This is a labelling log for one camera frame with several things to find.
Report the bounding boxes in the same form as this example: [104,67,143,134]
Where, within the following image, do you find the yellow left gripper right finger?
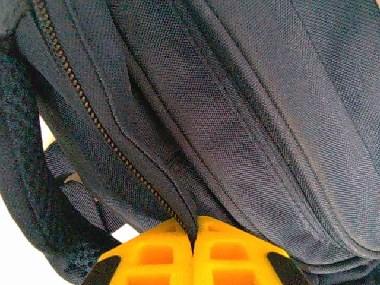
[192,215,312,285]

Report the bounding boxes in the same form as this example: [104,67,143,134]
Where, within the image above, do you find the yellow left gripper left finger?
[81,218,194,285]

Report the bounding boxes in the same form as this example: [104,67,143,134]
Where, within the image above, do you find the navy blue student backpack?
[0,0,380,285]

